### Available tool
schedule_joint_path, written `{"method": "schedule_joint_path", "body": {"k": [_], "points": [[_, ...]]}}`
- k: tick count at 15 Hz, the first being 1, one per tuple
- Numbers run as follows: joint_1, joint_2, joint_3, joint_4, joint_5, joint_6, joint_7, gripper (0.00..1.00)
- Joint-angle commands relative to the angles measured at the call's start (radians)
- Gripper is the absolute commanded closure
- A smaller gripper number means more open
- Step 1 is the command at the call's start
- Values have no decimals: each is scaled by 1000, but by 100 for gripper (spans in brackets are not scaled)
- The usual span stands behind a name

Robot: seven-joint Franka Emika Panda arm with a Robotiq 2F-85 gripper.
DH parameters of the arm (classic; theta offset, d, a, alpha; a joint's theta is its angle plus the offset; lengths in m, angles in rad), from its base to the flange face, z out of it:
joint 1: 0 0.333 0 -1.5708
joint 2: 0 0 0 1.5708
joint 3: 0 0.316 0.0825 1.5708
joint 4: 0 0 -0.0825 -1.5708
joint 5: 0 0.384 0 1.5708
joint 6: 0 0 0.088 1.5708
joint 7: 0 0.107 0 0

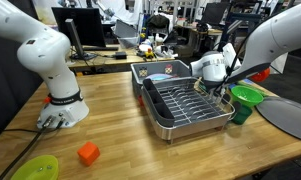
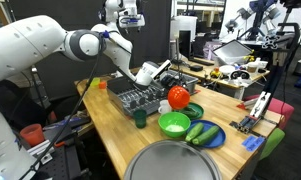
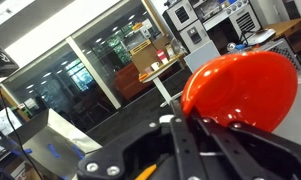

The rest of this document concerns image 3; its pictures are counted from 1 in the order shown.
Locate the black box with marker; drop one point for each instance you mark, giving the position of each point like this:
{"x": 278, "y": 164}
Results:
{"x": 0, "y": 60}

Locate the white round table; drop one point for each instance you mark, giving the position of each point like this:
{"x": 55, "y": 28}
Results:
{"x": 160, "y": 71}

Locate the orange plastic bowl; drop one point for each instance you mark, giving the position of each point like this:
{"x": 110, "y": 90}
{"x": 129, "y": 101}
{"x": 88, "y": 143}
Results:
{"x": 243, "y": 90}

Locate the silver box with blue tape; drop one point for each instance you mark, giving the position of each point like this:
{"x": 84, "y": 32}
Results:
{"x": 53, "y": 140}

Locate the white toy kitchen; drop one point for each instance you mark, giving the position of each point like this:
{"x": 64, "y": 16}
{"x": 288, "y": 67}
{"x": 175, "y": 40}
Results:
{"x": 190, "y": 26}

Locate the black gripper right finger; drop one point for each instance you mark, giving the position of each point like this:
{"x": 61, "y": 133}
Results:
{"x": 256, "y": 156}

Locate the metal mesh basket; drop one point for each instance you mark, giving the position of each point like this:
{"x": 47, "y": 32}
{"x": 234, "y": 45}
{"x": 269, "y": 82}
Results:
{"x": 286, "y": 53}

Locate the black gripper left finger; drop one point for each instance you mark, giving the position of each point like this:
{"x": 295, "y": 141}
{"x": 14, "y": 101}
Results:
{"x": 150, "y": 150}

